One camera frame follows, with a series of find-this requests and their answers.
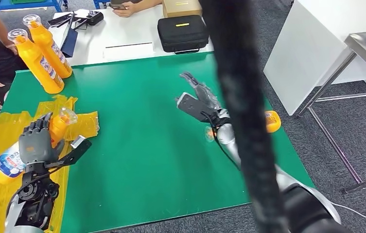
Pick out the black folded tripod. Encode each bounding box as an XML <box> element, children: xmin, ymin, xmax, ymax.
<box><xmin>47</xmin><ymin>13</ymin><xmax>87</xmax><ymax>31</ymax></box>

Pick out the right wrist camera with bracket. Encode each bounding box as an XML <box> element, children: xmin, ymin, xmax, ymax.
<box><xmin>175</xmin><ymin>92</ymin><xmax>216</xmax><ymax>123</ymax></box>

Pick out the white cabinet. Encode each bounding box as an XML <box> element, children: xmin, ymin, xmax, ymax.
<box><xmin>263</xmin><ymin>0</ymin><xmax>366</xmax><ymax>117</ymax></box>

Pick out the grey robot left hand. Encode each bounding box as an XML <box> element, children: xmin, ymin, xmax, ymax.
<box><xmin>18</xmin><ymin>112</ymin><xmax>66</xmax><ymax>165</ymax></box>

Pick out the white floor cable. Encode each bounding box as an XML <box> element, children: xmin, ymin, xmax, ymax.
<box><xmin>329</xmin><ymin>201</ymin><xmax>366</xmax><ymax>220</ymax></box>

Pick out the black carrying case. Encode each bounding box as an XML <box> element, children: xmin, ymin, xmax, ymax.
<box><xmin>157</xmin><ymin>14</ymin><xmax>210</xmax><ymax>55</ymax></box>

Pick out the black braided cable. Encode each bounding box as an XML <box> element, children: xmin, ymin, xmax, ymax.
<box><xmin>198</xmin><ymin>0</ymin><xmax>291</xmax><ymax>233</ymax></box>

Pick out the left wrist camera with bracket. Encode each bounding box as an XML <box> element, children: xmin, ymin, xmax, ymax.
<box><xmin>46</xmin><ymin>135</ymin><xmax>92</xmax><ymax>169</ymax></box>

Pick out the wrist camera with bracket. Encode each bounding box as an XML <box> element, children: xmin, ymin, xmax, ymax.
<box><xmin>175</xmin><ymin>92</ymin><xmax>216</xmax><ymax>123</ymax></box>
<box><xmin>46</xmin><ymin>135</ymin><xmax>92</xmax><ymax>169</ymax></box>

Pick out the black cylindrical device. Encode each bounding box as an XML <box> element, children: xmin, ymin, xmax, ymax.
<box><xmin>87</xmin><ymin>10</ymin><xmax>105</xmax><ymax>26</ymax></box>

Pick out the cardboard box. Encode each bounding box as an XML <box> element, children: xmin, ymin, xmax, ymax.
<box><xmin>162</xmin><ymin>0</ymin><xmax>203</xmax><ymax>18</ymax></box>

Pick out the blue metal cart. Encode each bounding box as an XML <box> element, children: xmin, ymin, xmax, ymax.
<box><xmin>92</xmin><ymin>0</ymin><xmax>111</xmax><ymax>10</ymax></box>
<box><xmin>0</xmin><ymin>0</ymin><xmax>68</xmax><ymax>12</ymax></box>

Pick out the dark blue folder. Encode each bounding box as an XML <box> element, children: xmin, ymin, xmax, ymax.
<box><xmin>60</xmin><ymin>13</ymin><xmax>79</xmax><ymax>59</ymax></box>

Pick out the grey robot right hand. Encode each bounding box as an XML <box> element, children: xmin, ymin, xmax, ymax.
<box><xmin>179</xmin><ymin>71</ymin><xmax>222</xmax><ymax>112</ymax></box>

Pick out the orange detergent bottle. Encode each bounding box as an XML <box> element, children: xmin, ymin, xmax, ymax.
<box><xmin>22</xmin><ymin>14</ymin><xmax>73</xmax><ymax>79</ymax></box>
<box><xmin>0</xmin><ymin>107</ymin><xmax>78</xmax><ymax>185</ymax></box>
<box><xmin>7</xmin><ymin>28</ymin><xmax>65</xmax><ymax>95</ymax></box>
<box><xmin>204</xmin><ymin>110</ymin><xmax>281</xmax><ymax>143</ymax></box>

